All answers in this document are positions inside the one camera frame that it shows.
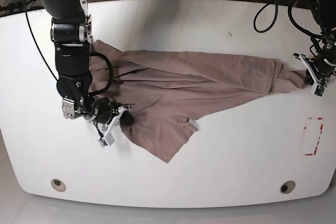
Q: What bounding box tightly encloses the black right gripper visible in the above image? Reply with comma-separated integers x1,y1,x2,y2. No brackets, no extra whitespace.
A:
62,96,134,126

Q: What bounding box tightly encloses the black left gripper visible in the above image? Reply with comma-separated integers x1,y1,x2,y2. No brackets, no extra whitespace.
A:
305,32,335,86

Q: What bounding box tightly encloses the mauve T-shirt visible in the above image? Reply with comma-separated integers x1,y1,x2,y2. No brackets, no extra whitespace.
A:
93,40,306,163

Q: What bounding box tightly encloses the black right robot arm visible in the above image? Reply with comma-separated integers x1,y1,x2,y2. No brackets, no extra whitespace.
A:
41,0,134,126

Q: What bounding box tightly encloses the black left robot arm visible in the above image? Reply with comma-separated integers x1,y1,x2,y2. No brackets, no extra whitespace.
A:
288,0,335,84

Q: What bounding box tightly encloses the red tape rectangle marking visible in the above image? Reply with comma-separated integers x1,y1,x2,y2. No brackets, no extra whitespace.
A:
301,117,324,156

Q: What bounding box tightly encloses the left table grommet hole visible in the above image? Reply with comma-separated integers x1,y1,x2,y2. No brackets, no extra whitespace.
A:
51,179,66,192

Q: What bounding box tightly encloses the table grommet hole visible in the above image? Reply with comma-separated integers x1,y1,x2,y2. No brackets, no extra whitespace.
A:
280,180,296,194
51,179,66,192

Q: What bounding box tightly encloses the right table grommet hole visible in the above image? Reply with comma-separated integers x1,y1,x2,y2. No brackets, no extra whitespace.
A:
280,180,296,194

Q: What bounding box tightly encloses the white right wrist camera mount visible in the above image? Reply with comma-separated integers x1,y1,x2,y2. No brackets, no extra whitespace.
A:
91,105,131,147

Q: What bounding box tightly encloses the black cable loop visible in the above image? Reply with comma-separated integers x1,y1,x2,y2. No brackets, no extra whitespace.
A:
253,0,279,33

